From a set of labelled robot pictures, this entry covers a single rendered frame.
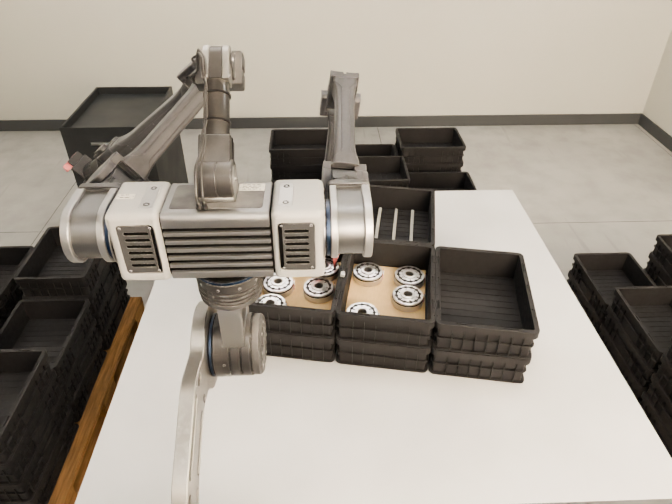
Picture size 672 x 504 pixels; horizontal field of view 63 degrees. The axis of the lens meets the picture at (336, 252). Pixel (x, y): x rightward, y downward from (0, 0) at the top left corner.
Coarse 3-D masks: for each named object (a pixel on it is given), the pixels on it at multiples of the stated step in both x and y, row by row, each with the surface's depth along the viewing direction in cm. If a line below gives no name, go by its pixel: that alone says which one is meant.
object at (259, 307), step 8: (344, 256) 188; (344, 264) 184; (336, 288) 174; (336, 296) 171; (256, 304) 168; (264, 304) 168; (272, 304) 168; (336, 304) 168; (272, 312) 168; (280, 312) 167; (288, 312) 167; (296, 312) 166; (304, 312) 166; (312, 312) 166; (320, 312) 165; (328, 312) 165
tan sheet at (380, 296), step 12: (384, 276) 195; (360, 288) 189; (372, 288) 190; (384, 288) 190; (420, 288) 190; (348, 300) 184; (360, 300) 184; (372, 300) 184; (384, 300) 184; (384, 312) 180; (396, 312) 180; (408, 312) 180; (420, 312) 180
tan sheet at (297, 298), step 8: (296, 280) 193; (304, 280) 193; (336, 280) 193; (296, 288) 189; (288, 296) 186; (296, 296) 186; (288, 304) 183; (296, 304) 183; (304, 304) 183; (312, 304) 183; (320, 304) 183; (328, 304) 183
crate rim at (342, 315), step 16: (432, 256) 188; (432, 272) 181; (432, 288) 174; (432, 304) 170; (352, 320) 165; (368, 320) 164; (384, 320) 163; (400, 320) 162; (416, 320) 162; (432, 320) 162
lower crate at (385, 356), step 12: (348, 348) 174; (360, 348) 173; (372, 348) 171; (384, 348) 170; (396, 348) 169; (408, 348) 169; (420, 348) 168; (336, 360) 178; (348, 360) 177; (360, 360) 176; (372, 360) 176; (384, 360) 174; (396, 360) 174; (408, 360) 172; (420, 360) 172; (420, 372) 174
